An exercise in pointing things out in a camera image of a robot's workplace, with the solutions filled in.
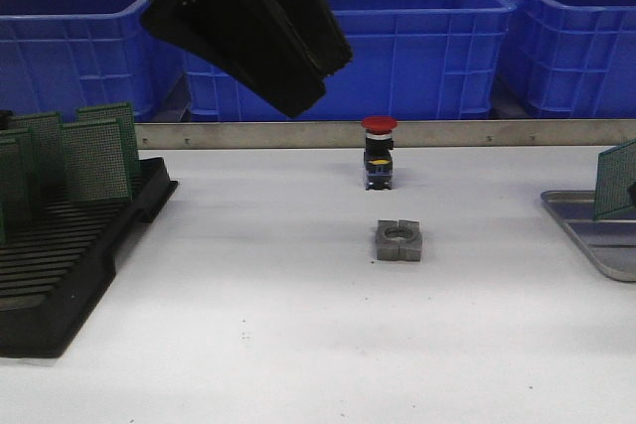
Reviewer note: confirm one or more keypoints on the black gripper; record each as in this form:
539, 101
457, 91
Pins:
279, 49

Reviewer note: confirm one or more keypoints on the green perforated circuit board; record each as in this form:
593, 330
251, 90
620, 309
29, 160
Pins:
123, 112
95, 167
614, 194
13, 194
15, 138
41, 135

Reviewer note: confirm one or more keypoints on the black slotted board rack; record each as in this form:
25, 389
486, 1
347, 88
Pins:
57, 263

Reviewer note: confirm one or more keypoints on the silver metal tray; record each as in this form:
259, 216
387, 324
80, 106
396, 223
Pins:
608, 243

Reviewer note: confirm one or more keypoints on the centre blue plastic crate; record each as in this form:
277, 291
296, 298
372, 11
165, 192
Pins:
415, 59

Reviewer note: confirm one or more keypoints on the blue plastic crate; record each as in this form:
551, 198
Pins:
571, 58
415, 59
60, 55

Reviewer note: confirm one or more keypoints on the red emergency stop button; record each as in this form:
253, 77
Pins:
378, 160

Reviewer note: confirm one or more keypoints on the left blue plastic crate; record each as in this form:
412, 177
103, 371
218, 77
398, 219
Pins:
60, 55

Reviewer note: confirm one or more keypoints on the grey metal clamp block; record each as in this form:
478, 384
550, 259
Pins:
398, 240

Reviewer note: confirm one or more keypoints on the right blue plastic crate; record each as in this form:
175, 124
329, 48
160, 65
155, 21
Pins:
571, 58

